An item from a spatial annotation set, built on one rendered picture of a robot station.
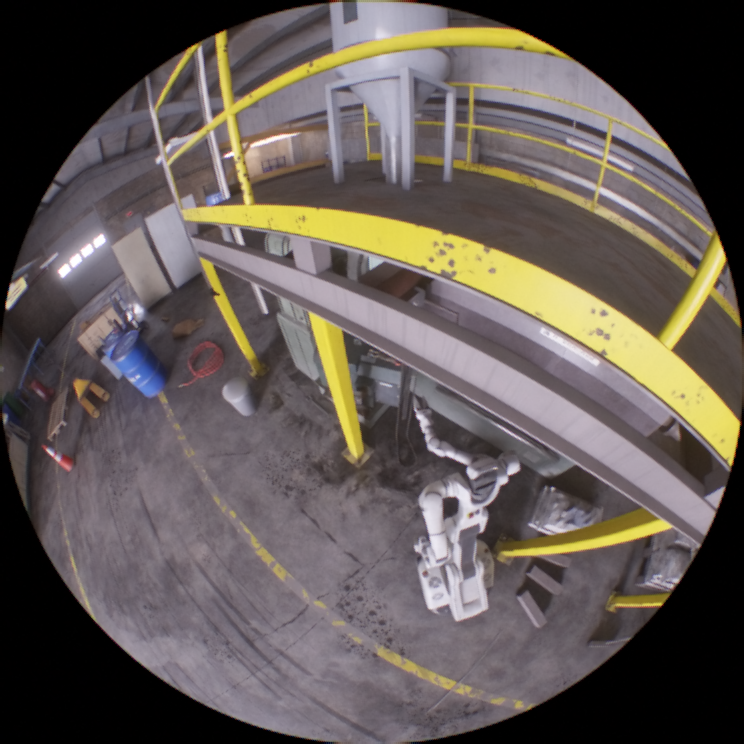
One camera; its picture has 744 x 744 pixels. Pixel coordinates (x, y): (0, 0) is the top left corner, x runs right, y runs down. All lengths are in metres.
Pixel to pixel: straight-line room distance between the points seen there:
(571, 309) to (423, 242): 0.34
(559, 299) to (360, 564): 2.25
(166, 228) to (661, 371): 6.97
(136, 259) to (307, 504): 6.09
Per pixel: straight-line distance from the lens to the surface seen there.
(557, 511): 2.61
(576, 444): 0.90
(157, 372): 4.23
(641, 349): 0.59
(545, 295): 0.54
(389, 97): 1.76
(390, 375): 1.94
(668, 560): 3.66
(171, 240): 6.76
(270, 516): 2.58
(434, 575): 2.03
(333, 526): 2.39
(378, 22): 1.76
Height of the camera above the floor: 2.35
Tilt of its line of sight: 51 degrees down
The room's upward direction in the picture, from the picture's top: 4 degrees counter-clockwise
